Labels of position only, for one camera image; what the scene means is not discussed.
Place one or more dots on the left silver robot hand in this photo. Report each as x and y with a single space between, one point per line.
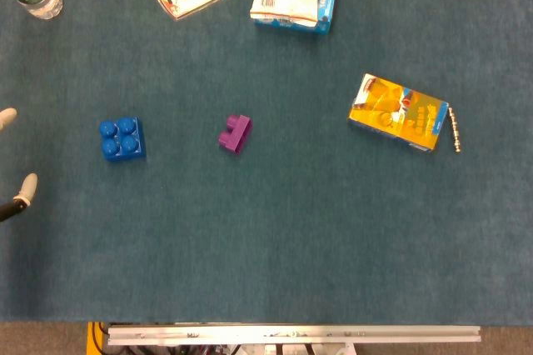
26 188

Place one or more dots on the blue toy brick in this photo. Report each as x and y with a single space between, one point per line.
125 151

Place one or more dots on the purple toy brick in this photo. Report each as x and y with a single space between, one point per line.
237 136

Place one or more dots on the teal felt table cloth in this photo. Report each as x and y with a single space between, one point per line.
266 226

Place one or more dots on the yellow snack box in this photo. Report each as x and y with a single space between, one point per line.
395 115

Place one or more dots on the yellow frame part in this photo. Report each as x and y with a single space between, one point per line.
91 338

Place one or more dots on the aluminium profile rail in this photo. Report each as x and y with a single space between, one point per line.
291 335

